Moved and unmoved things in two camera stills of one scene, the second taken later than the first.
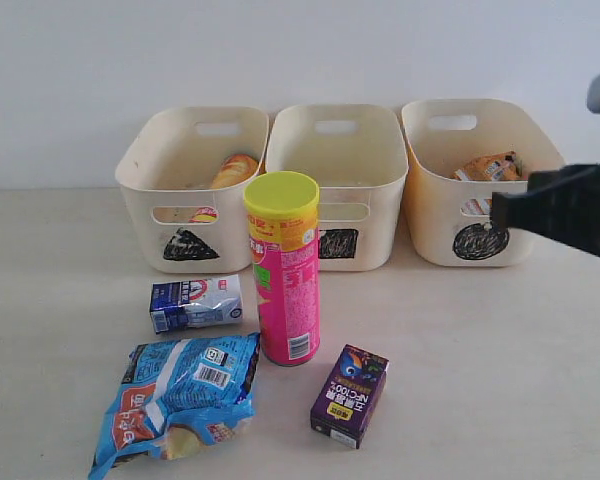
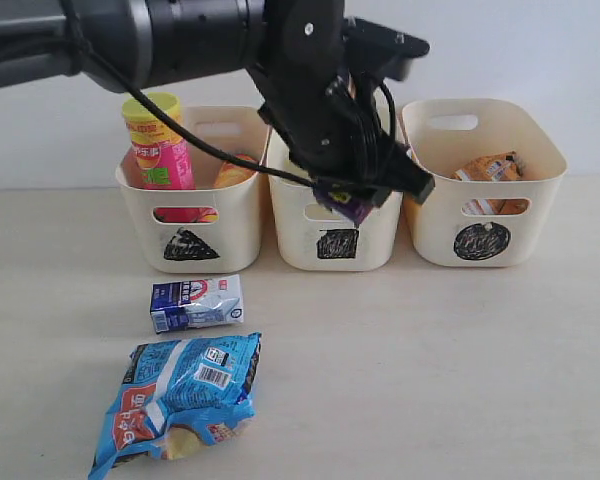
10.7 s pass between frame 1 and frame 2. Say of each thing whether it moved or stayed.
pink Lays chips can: moved
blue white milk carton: stayed
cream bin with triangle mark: stayed
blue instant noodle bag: stayed
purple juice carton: moved
